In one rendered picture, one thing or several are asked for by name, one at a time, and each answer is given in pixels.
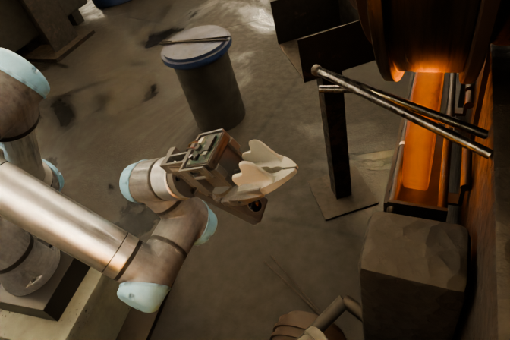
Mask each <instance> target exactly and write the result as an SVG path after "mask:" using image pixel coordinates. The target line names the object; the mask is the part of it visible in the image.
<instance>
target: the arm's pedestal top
mask: <svg viewBox="0 0 510 340"><path fill-rule="evenodd" d="M109 279H110V278H109V277H108V276H107V275H104V274H102V273H101V272H99V271H97V270H95V269H94V268H92V267H90V269H89V270H88V272H87V274H86V275H85V277H84V278H83V281H82V282H81V283H80V285H79V287H78V289H77V290H76V292H75V294H74V296H73V297H72V299H71V301H70V302H69V304H68V306H67V307H66V309H65V311H64V313H63V314H62V315H61V317H60V319H59V321H58V322H56V321H53V320H46V319H43V318H39V317H34V316H28V315H25V314H21V313H15V312H11V311H6V310H2V309H1V308H0V340H77V338H78V336H79V334H80V332H81V331H82V329H83V327H84V325H85V323H86V322H87V320H88V318H89V316H90V314H91V313H92V311H93V308H94V307H95V306H96V303H97V301H98V300H99V298H100V296H101V294H102V292H103V290H104V289H105V287H106V285H107V283H108V281H109Z"/></svg>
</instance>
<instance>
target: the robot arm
mask: <svg viewBox="0 0 510 340"><path fill-rule="evenodd" d="M49 91H50V86H49V83H48V81H47V80H46V79H45V77H44V76H43V75H42V73H41V72H40V71H39V70H38V69H37V68H35V67H34V66H33V65H32V64H31V63H29V62H28V61H27V60H26V59H25V58H23V57H21V56H20V55H18V54H16V53H14V52H12V51H10V50H8V49H4V48H0V283H1V284H2V287H3V289H5V290H6V291H7V292H9V293H11V294H12V295H15V296H23V295H26V294H30V293H32V292H34V291H35V290H37V289H39V288H40V287H42V286H43V285H44V284H45V283H46V282H47V281H48V280H49V279H50V278H51V277H52V275H53V274H54V272H55V271H56V269H57V267H58V264H59V261H60V250H62V251H64V252H65V253H67V254H69V255H70V256H72V257H74V258H76V259H77V260H79V261H81V262H83V263H85V264H87V265H88V266H90V267H92V268H94V269H95V270H97V271H99V272H101V273H102V274H104V275H107V276H108V277H109V278H111V279H114V280H115V281H117V282H119V283H120V285H119V289H118V291H117V296H118V297H119V299H120V300H122V301H123V302H125V303H126V304H127V305H129V306H131V307H133V308H135V309H137V310H140V311H143V312H145V313H153V312H155V311H157V310H158V309H159V307H160V305H161V303H162V302H163V300H164V299H165V296H166V295H167V294H168V292H169V291H170V290H171V286H172V284H173V282H174V280H175V278H176V276H177V274H178V272H179V270H180V268H181V267H182V265H183V263H184V261H185V259H186V257H187V255H188V254H189V252H190V249H191V248H192V247H193V245H201V244H203V243H205V242H206V241H208V240H209V236H210V235H213V234H214V232H215V230H216V227H217V218H216V215H215V214H214V212H213V211H212V210H211V209H210V208H209V207H208V205H207V204H206V203H205V202H204V201H206V202H207V203H210V204H212V205H214V206H216V207H218V208H220V209H222V210H224V211H226V212H227V213H230V214H232V215H233V216H236V217H238V218H239V219H242V220H244V221H245V222H248V223H250V224H251V225H256V224H258V223H260V222H261V220H262V217H263V214H264V211H265V208H266V204H267V202H268V199H267V198H266V197H264V196H265V194H268V193H270V192H272V191H274V190H275V189H276V188H278V187H279V186H281V185H282V184H284V183H285V182H286V181H288V180H289V179H290V178H292V177H293V176H294V175H295V174H296V173H297V171H298V166H297V165H296V164H295V163H294V162H293V161H292V160H291V159H289V158H288V157H285V156H281V155H279V154H277V153H275V152H274V151H273V150H271V149H270V148H269V147H268V146H267V145H266V144H264V143H263V142H261V141H259V140H250V141H249V146H250V150H249V151H248V152H245V153H243V154H242V153H241V152H240V151H239V148H240V145H239V144H238V143H237V142H236V141H235V140H234V138H233V137H230V135H229V134H228V133H227V132H226V131H225V130H224V129H223V128H222V129H218V130H214V131H209V132H206V133H201V134H199V135H198V137H197V138H196V140H195V141H192V142H190V143H189V145H188V146H189V147H188V148H187V149H189V150H187V149H186V150H187V152H183V153H182V152H181V151H180V150H179V149H178V148H176V147H172V148H170V149H169V151H168V153H167V156H165V157H161V158H157V159H150V160H147V159H144V160H141V161H139V162H136V163H134V164H131V165H129V166H128V167H127V168H126V169H124V170H123V172H122V173H121V177H120V181H119V185H120V189H121V192H122V194H123V195H124V197H125V198H126V199H128V200H129V201H131V202H135V203H145V204H146V205H147V206H148V207H149V208H150V209H151V210H152V211H153V212H154V213H155V214H156V215H158V216H159V217H160V218H161V220H160V221H159V224H158V225H157V226H156V228H155V230H154V232H153V233H152V235H151V236H150V238H149V239H148V241H147V242H146V243H145V242H143V241H141V240H140V239H139V238H136V237H135V236H133V235H132V234H130V233H128V232H127V231H125V230H124V229H122V228H120V227H118V226H117V225H115V224H113V223H111V222H110V221H108V220H107V219H104V218H103V217H101V216H100V215H98V214H96V213H95V212H93V211H91V210H90V209H87V208H86V207H85V206H83V205H81V204H79V203H78V202H76V201H75V200H72V199H71V198H70V197H67V196H66V195H64V194H63V193H61V192H60V191H61V189H62V188H63V187H64V179H63V176H62V174H61V173H60V172H58V169H57V168H56V167H55V166H54V165H53V164H51V163H50V162H47V161H46V160H44V159H42V158H41V154H40V151H39V145H38V141H37V138H36V132H35V129H36V127H37V125H38V123H39V119H40V113H39V103H40V102H41V101H42V100H43V99H45V98H46V96H47V95H48V94H49ZM210 134H211V135H210ZM197 143H198V144H197ZM190 144H191V146H190ZM196 145H197V146H196ZM194 148H195V149H194ZM30 233H31V234H32V235H35V236H32V235H31V234H30Z"/></svg>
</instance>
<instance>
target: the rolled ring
mask: <svg viewBox="0 0 510 340"><path fill-rule="evenodd" d="M444 74H445V73H443V72H416V75H415V78H414V85H413V90H412V94H411V101H412V102H415V103H417V104H419V105H423V106H425V107H427V108H429V109H433V110H435V111H438V112H439V111H440V105H441V98H442V88H443V81H444ZM435 143H436V134H435V133H433V132H432V131H429V130H427V129H425V128H423V127H421V126H419V125H417V124H415V123H413V122H411V121H409V120H408V123H407V129H406V135H405V149H404V158H403V169H402V182H403V185H404V187H406V188H411V189H417V190H427V189H428V187H429V182H430V173H431V168H432V164H433V154H434V148H435Z"/></svg>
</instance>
